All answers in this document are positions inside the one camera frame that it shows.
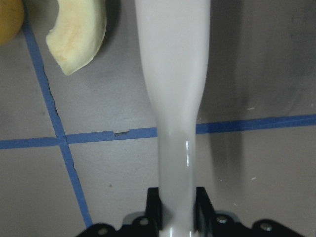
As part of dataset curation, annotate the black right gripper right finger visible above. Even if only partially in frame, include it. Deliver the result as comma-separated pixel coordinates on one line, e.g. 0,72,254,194
194,187,215,235

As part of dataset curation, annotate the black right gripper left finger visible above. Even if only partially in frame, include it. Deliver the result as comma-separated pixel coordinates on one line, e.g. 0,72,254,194
145,187,162,231

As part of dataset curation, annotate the white hand brush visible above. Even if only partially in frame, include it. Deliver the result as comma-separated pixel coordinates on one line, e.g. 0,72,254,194
135,0,211,237

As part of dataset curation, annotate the yellow potato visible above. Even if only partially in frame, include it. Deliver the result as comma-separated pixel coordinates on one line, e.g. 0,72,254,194
0,0,25,45

